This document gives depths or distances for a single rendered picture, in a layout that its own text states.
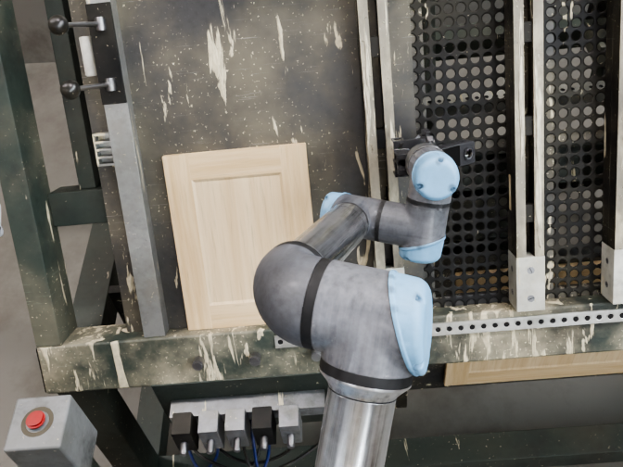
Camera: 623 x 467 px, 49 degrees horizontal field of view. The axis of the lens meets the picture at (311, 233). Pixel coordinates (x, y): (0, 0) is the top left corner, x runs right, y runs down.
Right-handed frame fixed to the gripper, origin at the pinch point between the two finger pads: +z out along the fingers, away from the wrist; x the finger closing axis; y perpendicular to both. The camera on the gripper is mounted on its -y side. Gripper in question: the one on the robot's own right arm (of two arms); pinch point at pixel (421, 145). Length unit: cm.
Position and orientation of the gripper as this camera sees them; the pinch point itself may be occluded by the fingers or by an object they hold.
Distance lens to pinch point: 148.7
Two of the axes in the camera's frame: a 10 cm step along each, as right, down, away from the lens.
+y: -10.0, 0.9, 0.4
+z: 0.2, -2.7, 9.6
